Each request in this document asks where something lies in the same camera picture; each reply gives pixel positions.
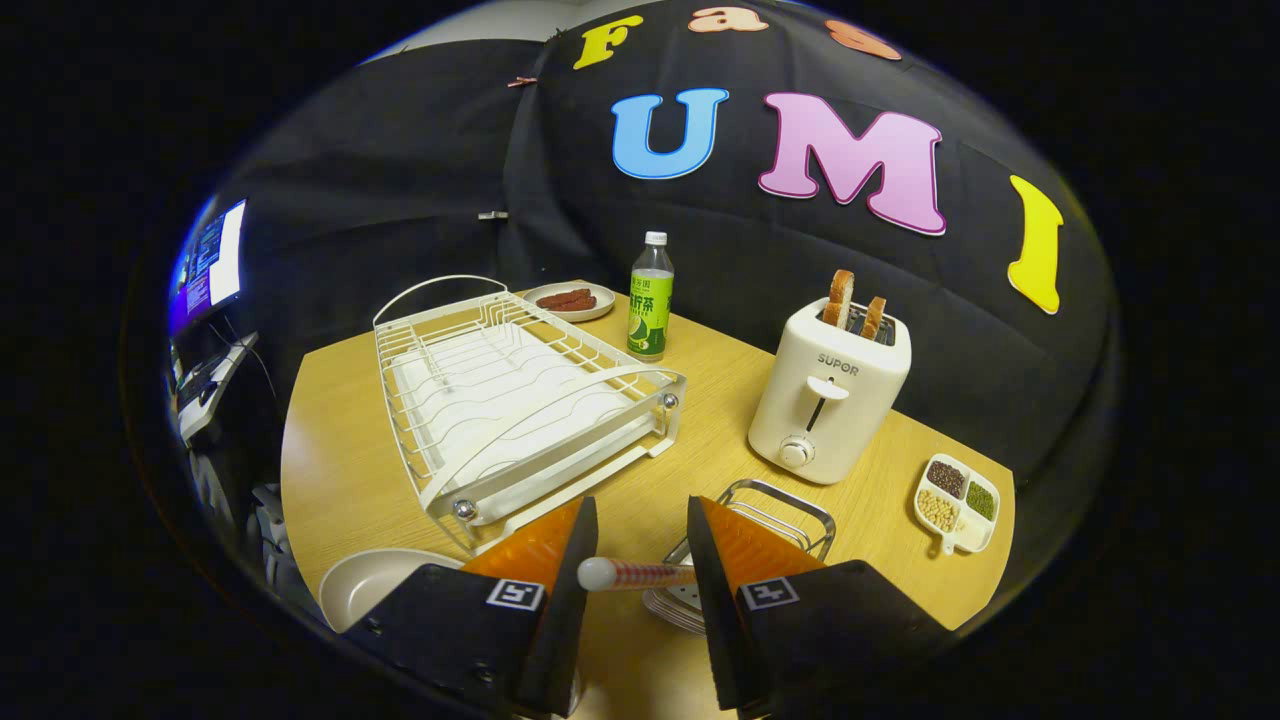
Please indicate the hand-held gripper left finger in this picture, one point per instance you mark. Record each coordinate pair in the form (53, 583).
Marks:
(565, 620)

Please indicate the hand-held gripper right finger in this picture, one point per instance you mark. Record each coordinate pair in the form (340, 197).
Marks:
(712, 620)

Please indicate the grey plate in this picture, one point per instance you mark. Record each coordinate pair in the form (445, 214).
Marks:
(370, 585)

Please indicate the white divided bean dish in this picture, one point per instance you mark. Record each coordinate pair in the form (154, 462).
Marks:
(968, 535)

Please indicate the white toaster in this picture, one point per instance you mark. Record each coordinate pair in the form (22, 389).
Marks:
(820, 420)

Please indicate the pile of yellow soybeans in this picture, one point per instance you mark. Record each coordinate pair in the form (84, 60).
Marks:
(936, 510)

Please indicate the pile of red beans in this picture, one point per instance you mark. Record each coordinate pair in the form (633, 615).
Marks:
(946, 478)

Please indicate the pile of green beans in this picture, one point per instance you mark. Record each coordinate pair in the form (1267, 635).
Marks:
(981, 500)

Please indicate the small beige saucer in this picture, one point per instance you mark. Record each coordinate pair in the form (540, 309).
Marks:
(600, 312)

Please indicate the green label drink bottle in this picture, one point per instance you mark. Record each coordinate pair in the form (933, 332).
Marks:
(650, 310)

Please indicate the red sausage piece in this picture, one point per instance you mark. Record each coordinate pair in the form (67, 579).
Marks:
(565, 296)
(582, 304)

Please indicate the grey side desk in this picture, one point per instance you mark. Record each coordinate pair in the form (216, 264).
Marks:
(215, 385)

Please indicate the black backdrop cloth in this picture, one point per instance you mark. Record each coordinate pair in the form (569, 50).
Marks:
(420, 180)

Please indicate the computer monitor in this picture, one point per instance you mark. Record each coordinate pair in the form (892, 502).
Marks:
(215, 260)

